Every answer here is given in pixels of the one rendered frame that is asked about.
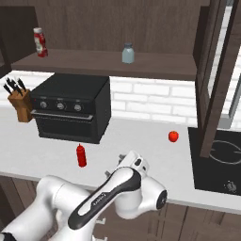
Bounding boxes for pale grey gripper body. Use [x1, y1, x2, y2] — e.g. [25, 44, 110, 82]
[104, 153, 128, 178]

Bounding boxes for red squeeze condiment bottle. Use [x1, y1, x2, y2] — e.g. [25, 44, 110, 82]
[75, 143, 88, 169]

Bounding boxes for grey-blue shaker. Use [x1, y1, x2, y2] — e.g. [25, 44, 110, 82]
[121, 42, 136, 65]

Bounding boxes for dark wood cabinet door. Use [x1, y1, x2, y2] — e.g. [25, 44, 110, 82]
[0, 6, 40, 78]
[192, 0, 241, 159]

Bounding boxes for red white-labelled ketchup bottle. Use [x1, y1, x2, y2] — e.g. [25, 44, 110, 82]
[33, 26, 49, 58]

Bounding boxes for red tomato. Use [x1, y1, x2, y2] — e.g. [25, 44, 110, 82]
[168, 130, 180, 143]

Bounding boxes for black toaster oven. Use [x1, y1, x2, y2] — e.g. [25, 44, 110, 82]
[29, 72, 112, 145]

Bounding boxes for black hob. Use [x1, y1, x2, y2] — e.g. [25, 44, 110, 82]
[187, 126, 241, 198]

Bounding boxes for brown wood base cupboards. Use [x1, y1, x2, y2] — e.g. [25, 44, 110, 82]
[0, 174, 241, 241]

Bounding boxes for wooden knife block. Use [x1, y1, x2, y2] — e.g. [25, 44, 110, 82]
[2, 77, 34, 123]

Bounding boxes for white cupboard handle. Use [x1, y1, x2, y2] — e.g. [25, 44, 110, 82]
[94, 216, 106, 226]

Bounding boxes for toaster oven door handle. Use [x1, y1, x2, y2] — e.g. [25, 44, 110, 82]
[30, 109, 95, 122]

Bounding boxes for dark wood wall cabinet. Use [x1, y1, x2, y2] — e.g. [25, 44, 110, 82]
[0, 0, 211, 82]

